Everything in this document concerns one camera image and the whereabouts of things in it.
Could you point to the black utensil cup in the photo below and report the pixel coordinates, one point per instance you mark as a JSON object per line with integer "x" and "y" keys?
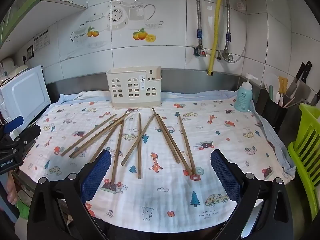
{"x": 273, "y": 112}

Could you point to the green plastic rack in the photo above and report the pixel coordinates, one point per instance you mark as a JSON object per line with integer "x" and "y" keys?
{"x": 306, "y": 150}

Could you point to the person's left hand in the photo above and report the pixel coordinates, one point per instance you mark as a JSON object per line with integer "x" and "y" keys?
{"x": 12, "y": 188}

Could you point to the green wall cabinet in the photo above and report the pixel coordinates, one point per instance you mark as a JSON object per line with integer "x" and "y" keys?
{"x": 17, "y": 10}

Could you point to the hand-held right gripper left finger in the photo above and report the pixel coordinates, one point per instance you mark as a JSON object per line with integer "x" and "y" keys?
{"x": 96, "y": 177}

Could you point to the wall power socket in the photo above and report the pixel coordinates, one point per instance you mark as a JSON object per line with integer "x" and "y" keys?
{"x": 30, "y": 52}

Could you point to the white microwave oven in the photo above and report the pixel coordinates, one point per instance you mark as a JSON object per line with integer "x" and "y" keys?
{"x": 25, "y": 95}

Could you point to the cartoon printed white cloth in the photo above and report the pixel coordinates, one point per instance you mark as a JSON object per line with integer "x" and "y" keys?
{"x": 175, "y": 195}

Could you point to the light blue cloth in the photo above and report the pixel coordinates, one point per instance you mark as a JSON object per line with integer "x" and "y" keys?
{"x": 277, "y": 142}

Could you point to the white kitchen appliance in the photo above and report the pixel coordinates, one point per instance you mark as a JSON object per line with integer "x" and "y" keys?
{"x": 11, "y": 68}

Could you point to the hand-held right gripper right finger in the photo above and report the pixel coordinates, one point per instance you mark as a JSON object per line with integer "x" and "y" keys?
{"x": 225, "y": 177}

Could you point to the cream plastic utensil holder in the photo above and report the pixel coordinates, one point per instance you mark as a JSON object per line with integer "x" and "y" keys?
{"x": 133, "y": 90}

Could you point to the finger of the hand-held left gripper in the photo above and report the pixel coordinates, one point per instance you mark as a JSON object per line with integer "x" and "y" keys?
{"x": 13, "y": 124}
{"x": 28, "y": 133}

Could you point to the white rice paddle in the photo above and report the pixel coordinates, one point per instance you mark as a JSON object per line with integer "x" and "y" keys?
{"x": 271, "y": 82}

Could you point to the white wall label sticker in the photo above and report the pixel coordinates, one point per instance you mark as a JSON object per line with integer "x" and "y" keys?
{"x": 42, "y": 41}

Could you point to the wooden chopstick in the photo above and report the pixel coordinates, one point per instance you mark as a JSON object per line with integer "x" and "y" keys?
{"x": 139, "y": 145}
{"x": 110, "y": 137}
{"x": 105, "y": 129}
{"x": 175, "y": 153}
{"x": 88, "y": 135}
{"x": 105, "y": 134}
{"x": 186, "y": 165}
{"x": 185, "y": 137}
{"x": 118, "y": 152}
{"x": 132, "y": 148}

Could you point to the teal pump soap bottle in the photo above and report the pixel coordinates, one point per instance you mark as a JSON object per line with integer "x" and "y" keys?
{"x": 243, "y": 97}

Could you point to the metal water valve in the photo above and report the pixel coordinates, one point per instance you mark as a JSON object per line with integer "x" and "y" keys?
{"x": 226, "y": 56}

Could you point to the yellow sponge brush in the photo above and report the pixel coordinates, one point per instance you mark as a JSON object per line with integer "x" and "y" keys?
{"x": 283, "y": 83}

